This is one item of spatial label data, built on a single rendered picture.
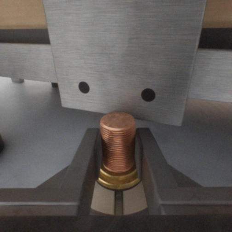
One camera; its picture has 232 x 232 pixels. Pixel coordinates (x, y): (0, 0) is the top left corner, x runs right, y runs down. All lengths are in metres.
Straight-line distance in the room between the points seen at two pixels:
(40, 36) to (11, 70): 0.07
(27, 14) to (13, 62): 0.08
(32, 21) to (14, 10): 0.03
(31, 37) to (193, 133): 0.34
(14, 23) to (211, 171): 0.38
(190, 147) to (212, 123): 0.11
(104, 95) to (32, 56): 0.14
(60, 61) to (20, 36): 0.18
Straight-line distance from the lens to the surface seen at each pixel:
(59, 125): 0.39
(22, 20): 0.33
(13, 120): 0.45
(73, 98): 0.17
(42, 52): 0.25
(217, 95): 0.20
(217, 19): 0.23
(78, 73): 0.16
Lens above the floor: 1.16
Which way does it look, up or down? 29 degrees up
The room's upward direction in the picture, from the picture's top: 179 degrees clockwise
